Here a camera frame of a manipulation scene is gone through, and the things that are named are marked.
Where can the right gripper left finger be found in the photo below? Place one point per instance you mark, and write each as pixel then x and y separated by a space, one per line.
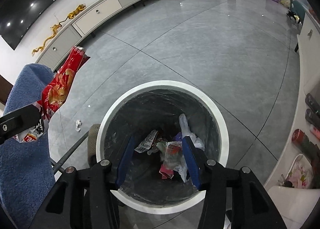
pixel 83 198

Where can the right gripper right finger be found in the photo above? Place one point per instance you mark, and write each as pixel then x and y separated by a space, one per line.
pixel 237 195

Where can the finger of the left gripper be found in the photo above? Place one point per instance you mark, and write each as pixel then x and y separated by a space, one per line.
pixel 18 121

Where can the red snack bag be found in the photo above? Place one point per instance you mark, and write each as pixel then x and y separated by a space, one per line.
pixel 55 94

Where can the white printed plastic bag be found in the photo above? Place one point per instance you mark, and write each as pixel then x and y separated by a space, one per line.
pixel 191 153

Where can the purple plastic wrapper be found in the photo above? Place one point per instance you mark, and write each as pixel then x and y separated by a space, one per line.
pixel 178 137

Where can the pink snack wrapper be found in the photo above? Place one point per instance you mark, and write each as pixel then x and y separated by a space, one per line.
pixel 166 173

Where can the brown chocolate wrapper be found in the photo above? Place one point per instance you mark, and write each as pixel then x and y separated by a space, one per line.
pixel 147 143

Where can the green paper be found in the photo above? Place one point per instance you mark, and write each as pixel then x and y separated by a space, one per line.
pixel 158 147

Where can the white rimmed trash bin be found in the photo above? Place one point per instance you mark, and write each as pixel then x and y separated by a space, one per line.
pixel 142 134

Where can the blue fluffy blanket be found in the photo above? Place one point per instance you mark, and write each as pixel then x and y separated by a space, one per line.
pixel 26 170

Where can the white low tv cabinet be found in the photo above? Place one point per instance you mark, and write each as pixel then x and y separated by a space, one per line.
pixel 79 28

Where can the golden dragon figurine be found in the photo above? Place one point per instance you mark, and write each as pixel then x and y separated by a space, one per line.
pixel 54 30

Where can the golden tiger figurine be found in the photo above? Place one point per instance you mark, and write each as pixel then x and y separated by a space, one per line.
pixel 77 11

